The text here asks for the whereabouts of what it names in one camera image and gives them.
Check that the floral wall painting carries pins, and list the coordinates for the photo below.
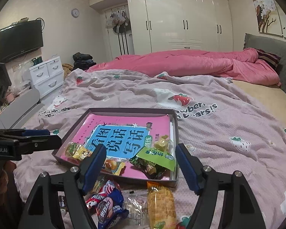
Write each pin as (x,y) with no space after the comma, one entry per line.
(271,18)

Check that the red lollipop candy packet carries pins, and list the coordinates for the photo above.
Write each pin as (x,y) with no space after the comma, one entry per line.
(105,191)

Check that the round wall clock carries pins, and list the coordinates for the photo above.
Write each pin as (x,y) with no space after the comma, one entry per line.
(75,13)

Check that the pink quilt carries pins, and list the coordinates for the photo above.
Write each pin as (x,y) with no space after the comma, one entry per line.
(240,65)

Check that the dark striped pillow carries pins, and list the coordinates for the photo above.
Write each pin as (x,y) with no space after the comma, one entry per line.
(271,59)

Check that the round green cake packet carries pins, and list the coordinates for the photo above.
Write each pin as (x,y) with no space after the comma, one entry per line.
(71,148)

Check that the brown plush toy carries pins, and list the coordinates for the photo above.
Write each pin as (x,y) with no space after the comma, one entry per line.
(67,69)

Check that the clear empty wrapper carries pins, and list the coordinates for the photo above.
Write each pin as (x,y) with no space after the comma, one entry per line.
(137,206)

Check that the white drawer cabinet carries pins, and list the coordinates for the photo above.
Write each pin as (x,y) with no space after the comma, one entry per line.
(46,76)

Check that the green pea snack packet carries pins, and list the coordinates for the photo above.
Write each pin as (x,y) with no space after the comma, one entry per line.
(150,169)

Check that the wall mounted television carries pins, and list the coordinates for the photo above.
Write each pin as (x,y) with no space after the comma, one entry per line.
(19,39)

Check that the hanging bags and clothes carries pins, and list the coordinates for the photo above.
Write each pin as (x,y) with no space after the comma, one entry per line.
(120,24)

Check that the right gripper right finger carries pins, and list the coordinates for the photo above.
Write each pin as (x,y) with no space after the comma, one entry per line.
(191,169)

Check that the long yellow cracker packet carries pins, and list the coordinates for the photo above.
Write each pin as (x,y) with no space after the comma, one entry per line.
(161,209)

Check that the dark shallow cardboard tray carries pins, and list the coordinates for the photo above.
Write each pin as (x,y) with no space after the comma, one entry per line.
(124,145)

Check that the white wardrobe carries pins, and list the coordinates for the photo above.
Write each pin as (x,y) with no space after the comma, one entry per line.
(161,25)

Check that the pink strawberry print blanket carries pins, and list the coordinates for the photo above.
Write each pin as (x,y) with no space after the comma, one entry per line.
(220,124)

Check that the clear green pastry packet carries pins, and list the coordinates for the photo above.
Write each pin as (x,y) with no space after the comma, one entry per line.
(114,166)

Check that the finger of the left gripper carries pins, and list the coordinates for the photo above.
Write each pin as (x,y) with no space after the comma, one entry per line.
(36,143)
(24,132)

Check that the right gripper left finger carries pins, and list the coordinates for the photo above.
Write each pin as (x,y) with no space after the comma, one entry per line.
(90,169)

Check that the dark clothes pile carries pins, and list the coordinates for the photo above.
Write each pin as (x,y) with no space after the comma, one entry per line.
(83,61)

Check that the grey padded headboard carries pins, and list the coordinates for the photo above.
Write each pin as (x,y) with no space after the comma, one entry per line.
(273,51)

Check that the pink children's book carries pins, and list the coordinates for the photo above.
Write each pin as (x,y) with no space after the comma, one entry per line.
(124,140)

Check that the blue Oreo cookie packet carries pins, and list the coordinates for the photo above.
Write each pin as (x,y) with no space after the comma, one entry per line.
(111,210)

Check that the yellow blue snack packet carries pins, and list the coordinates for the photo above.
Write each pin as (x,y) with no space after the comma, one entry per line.
(81,153)

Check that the small yellow candy packet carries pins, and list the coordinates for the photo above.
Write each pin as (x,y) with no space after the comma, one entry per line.
(159,153)

